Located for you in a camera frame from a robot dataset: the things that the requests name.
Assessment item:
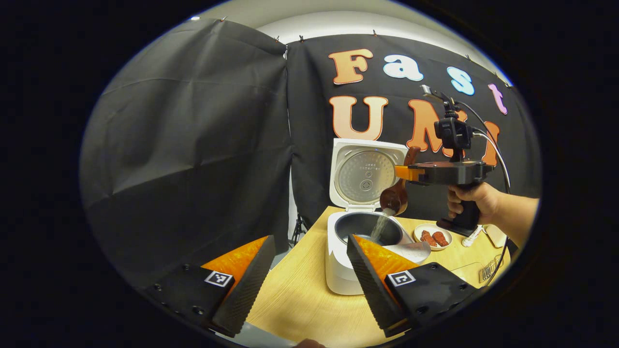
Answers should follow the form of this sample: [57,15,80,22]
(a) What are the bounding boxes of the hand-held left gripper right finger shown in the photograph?
[346,234,479,338]

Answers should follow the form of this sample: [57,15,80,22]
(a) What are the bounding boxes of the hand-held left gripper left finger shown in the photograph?
[145,235,276,338]

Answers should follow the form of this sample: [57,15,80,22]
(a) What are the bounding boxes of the brown wooden spoon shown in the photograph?
[380,146,421,216]

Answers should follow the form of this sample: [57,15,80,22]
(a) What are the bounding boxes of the white rice cooker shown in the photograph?
[325,138,431,296]

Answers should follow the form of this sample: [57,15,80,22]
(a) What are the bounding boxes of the white rice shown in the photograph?
[370,208,396,242]

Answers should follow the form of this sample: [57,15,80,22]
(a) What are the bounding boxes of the clear rice container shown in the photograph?
[454,262,484,287]

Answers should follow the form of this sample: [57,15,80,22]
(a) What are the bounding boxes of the metal wire chopstick holder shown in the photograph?
[479,259,503,283]

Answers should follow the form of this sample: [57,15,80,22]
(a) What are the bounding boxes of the white round plate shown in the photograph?
[414,223,453,251]

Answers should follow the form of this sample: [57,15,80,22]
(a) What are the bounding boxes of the white drink bottle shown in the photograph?
[462,225,484,247]

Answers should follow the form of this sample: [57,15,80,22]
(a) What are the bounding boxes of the black tripod stand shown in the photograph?
[290,213,309,247]

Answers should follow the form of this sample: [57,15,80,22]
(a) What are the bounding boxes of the white toaster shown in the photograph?
[485,225,507,248]

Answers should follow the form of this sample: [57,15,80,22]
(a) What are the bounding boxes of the black backdrop cloth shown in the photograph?
[79,18,542,290]

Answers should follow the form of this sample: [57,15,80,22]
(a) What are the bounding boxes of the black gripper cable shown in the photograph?
[457,101,511,287]

